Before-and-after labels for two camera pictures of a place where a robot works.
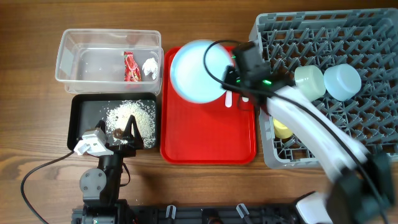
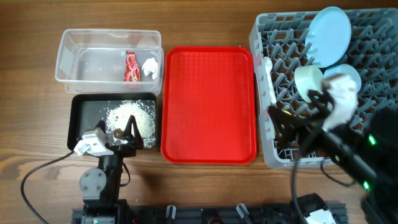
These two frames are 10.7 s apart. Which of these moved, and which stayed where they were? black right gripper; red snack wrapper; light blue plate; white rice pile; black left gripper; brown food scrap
Moved: light blue plate; black right gripper
Stayed: brown food scrap; black left gripper; white rice pile; red snack wrapper
